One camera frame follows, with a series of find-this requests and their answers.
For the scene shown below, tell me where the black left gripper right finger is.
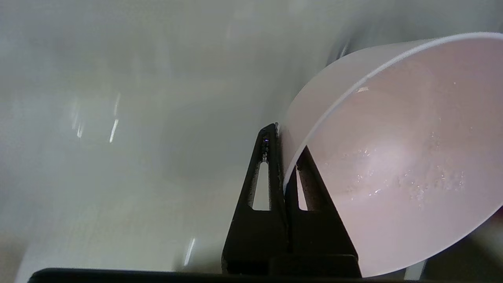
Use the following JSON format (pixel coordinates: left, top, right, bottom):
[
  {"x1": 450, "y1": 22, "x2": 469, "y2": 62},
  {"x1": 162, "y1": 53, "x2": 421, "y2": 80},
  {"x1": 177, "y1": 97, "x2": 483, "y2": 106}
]
[{"x1": 284, "y1": 145, "x2": 362, "y2": 277}]

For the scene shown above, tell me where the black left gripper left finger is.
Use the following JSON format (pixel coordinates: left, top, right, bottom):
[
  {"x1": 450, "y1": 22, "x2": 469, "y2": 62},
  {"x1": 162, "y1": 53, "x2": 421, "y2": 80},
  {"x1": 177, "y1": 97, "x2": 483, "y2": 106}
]
[{"x1": 221, "y1": 123, "x2": 290, "y2": 274}]

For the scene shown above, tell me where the pink plastic bowl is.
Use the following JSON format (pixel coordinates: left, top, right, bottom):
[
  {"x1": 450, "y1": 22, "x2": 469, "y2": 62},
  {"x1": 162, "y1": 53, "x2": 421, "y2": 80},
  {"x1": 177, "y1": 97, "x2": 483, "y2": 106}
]
[{"x1": 282, "y1": 32, "x2": 503, "y2": 278}]

